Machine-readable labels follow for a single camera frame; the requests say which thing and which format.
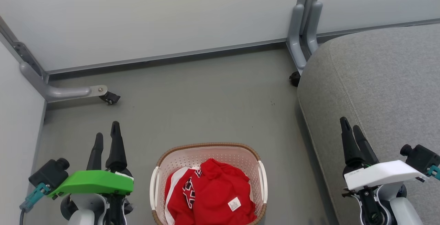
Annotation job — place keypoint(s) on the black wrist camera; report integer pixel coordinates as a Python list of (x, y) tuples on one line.
[(421, 158), (50, 173)]

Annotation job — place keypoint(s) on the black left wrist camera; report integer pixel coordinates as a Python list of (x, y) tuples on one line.
[(50, 173)]

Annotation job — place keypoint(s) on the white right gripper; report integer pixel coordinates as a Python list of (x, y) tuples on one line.
[(381, 173)]

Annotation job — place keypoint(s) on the white perforated laundry basket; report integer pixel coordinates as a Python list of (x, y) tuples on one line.
[(192, 156)]

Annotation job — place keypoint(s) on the teal right camera connector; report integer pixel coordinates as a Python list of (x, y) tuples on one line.
[(435, 172)]

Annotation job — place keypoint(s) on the long grey partition foot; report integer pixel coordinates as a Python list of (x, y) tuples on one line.
[(62, 92)]

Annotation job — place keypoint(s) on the teal left camera connector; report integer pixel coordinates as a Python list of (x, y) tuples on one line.
[(34, 195)]

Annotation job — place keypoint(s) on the teal camera connector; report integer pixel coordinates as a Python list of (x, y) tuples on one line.
[(435, 172), (34, 195)]

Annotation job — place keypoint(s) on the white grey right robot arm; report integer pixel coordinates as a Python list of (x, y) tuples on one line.
[(404, 207)]

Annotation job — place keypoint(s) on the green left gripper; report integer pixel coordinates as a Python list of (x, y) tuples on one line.
[(92, 183)]

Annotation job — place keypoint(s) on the red shirt with white label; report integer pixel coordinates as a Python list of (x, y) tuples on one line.
[(220, 190)]

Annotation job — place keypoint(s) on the grey fabric sofa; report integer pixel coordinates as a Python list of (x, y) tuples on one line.
[(378, 90)]

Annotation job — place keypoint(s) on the red jersey with white trim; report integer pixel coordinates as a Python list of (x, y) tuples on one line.
[(178, 197)]

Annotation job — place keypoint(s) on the round black caster wheel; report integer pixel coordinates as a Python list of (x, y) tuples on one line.
[(295, 78)]

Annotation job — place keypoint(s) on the dark metal partition bracket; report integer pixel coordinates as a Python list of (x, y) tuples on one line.
[(25, 56)]

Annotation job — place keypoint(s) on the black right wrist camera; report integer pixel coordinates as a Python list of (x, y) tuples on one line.
[(421, 158)]

